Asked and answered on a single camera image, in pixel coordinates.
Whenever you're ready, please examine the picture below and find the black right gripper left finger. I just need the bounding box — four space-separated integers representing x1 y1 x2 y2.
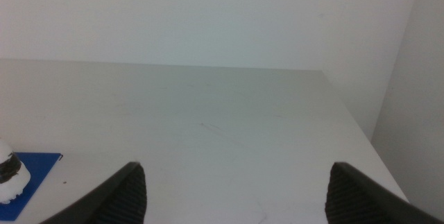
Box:
40 161 148 224

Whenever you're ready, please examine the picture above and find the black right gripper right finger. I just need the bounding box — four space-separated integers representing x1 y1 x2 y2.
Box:
324 162 444 224

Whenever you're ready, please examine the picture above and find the white and black shoe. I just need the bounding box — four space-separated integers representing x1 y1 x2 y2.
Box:
0 139 32 205

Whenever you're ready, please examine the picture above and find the blue rectangular mat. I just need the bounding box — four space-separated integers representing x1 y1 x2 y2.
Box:
0 152 63 222

